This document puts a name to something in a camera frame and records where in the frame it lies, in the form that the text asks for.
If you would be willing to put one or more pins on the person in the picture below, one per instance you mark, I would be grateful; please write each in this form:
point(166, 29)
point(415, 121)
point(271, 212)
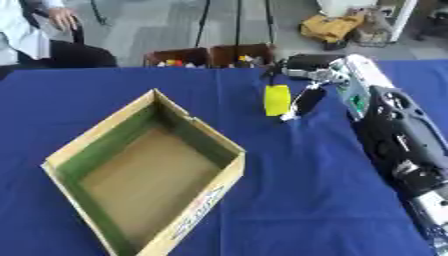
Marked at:
point(23, 33)

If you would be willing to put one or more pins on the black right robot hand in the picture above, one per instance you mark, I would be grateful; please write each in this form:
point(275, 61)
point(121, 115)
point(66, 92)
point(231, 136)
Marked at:
point(312, 61)

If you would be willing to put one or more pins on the brown cardboard box with toys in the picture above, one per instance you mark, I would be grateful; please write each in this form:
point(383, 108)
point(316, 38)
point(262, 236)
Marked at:
point(242, 55)
point(178, 57)

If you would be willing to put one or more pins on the tan cardboard box green inside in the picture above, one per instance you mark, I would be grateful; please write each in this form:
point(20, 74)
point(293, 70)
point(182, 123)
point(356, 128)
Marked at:
point(146, 176)

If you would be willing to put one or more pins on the black tripod leg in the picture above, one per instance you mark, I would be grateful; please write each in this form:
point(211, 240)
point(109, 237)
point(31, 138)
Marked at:
point(98, 13)
point(238, 21)
point(269, 20)
point(202, 23)

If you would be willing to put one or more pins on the person's hand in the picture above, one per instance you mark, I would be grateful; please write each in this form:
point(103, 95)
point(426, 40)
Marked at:
point(63, 17)

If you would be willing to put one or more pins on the yellow rectangular block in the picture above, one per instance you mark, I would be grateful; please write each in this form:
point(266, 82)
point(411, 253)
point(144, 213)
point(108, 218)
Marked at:
point(277, 100)

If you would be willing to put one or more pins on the silver and black right robot arm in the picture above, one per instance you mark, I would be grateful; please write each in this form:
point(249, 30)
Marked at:
point(396, 133)

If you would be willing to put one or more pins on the black chair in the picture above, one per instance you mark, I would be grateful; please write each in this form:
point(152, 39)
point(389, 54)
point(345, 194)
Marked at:
point(81, 55)

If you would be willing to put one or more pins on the yellow bag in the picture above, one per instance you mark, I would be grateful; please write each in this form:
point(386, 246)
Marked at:
point(329, 28)

